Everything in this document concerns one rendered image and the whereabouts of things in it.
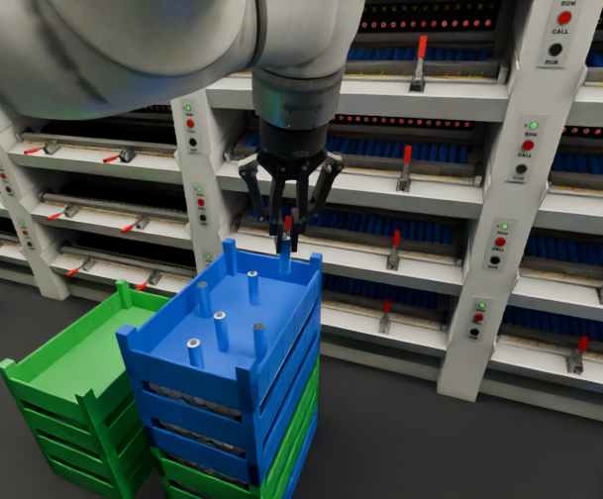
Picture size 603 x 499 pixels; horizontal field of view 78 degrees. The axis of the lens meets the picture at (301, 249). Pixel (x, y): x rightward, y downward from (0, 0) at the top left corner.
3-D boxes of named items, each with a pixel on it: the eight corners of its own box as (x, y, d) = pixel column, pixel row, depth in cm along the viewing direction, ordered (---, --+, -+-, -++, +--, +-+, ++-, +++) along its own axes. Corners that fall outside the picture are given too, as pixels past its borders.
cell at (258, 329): (250, 329, 52) (252, 362, 55) (261, 332, 51) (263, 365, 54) (255, 321, 53) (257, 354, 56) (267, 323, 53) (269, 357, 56)
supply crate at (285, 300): (253, 416, 47) (250, 370, 44) (126, 374, 53) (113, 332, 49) (322, 289, 72) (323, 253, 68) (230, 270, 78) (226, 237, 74)
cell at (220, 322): (226, 352, 57) (221, 319, 54) (215, 349, 57) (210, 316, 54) (232, 345, 58) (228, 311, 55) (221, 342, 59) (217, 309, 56)
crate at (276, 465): (263, 518, 59) (260, 488, 55) (156, 474, 65) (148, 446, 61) (319, 377, 84) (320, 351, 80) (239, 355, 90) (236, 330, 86)
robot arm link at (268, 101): (356, 80, 33) (346, 137, 38) (335, 33, 38) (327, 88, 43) (253, 81, 32) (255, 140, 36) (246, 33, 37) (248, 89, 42)
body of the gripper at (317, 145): (257, 133, 37) (258, 199, 44) (341, 129, 38) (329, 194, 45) (251, 91, 41) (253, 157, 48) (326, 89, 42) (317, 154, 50)
